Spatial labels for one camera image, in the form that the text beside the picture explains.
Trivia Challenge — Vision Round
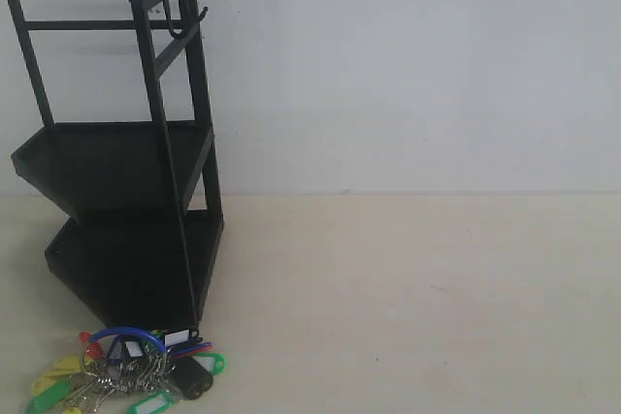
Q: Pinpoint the bunch of colourful key tags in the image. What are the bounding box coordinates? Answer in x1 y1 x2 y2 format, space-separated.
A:
23 327 227 413

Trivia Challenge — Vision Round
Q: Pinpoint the black S hook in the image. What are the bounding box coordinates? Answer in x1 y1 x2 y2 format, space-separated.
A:
161 0 209 39

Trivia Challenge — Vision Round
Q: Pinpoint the black two-tier metal rack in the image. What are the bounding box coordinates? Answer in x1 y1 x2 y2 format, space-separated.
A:
7 0 224 330

